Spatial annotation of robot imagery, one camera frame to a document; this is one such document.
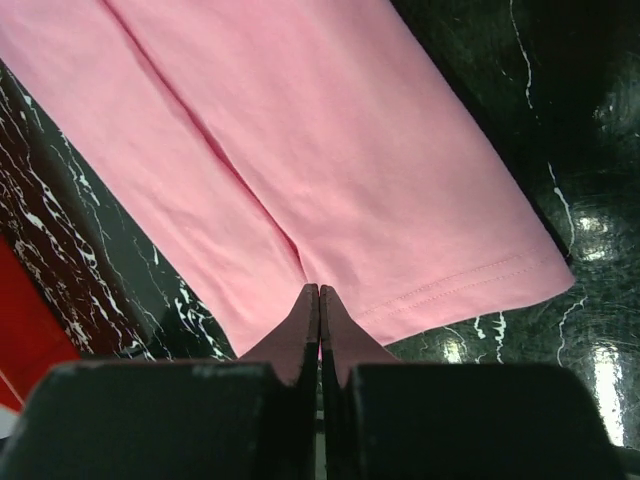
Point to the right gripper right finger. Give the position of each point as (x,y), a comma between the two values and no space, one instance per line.
(387,419)

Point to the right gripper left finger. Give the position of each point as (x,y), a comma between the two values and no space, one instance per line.
(252,418)

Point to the pink t shirt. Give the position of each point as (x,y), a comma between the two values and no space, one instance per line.
(264,145)

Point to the red plastic bin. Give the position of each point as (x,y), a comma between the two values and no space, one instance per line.
(32,341)

